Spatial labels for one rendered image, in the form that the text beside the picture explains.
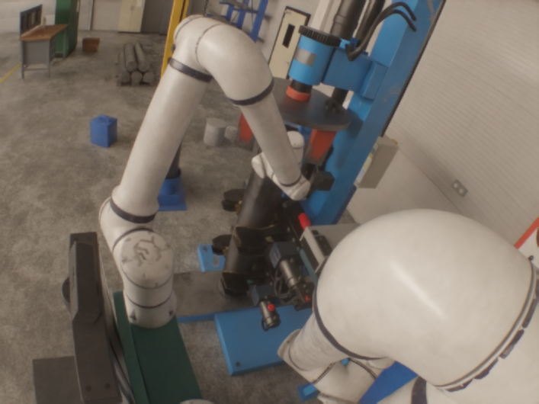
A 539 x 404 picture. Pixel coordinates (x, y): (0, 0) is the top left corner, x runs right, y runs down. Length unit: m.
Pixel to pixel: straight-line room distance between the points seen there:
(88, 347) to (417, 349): 0.46
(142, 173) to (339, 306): 0.68
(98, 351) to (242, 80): 0.57
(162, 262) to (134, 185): 0.22
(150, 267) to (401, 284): 0.70
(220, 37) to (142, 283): 0.62
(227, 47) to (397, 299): 0.56
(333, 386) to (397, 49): 1.45
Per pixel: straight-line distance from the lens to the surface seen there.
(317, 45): 1.39
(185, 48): 0.74
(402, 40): 1.62
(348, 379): 0.75
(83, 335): 0.54
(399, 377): 2.29
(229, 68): 0.63
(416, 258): 0.19
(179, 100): 0.75
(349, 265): 0.22
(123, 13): 11.43
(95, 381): 0.51
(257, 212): 1.77
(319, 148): 1.58
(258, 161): 1.11
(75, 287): 0.47
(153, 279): 0.81
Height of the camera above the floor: 2.26
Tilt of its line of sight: 37 degrees down
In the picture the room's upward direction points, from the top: 21 degrees clockwise
